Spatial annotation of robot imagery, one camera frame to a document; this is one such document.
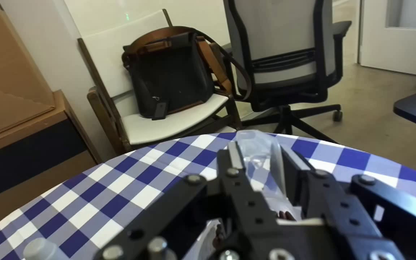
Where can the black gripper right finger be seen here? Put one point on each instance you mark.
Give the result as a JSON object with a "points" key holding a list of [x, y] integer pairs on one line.
{"points": [[353, 234]]}

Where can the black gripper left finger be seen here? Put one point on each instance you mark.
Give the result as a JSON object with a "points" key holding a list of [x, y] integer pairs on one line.
{"points": [[255, 231]]}

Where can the clear plastic measuring jar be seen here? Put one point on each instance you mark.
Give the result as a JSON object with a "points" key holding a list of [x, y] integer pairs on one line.
{"points": [[256, 154]]}

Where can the blue white checkered tablecloth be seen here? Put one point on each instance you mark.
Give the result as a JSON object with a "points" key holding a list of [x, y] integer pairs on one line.
{"points": [[154, 202]]}

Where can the black leather bag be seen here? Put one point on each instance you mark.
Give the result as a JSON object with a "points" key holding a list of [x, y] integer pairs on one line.
{"points": [[177, 68]]}

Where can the black office chair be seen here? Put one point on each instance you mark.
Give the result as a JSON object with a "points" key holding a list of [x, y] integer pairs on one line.
{"points": [[288, 55]]}

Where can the translucent grey shaker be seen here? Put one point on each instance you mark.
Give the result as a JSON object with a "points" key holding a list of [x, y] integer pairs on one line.
{"points": [[42, 248]]}

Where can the wooden chair white seat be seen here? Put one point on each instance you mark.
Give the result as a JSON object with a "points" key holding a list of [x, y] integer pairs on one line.
{"points": [[113, 98]]}

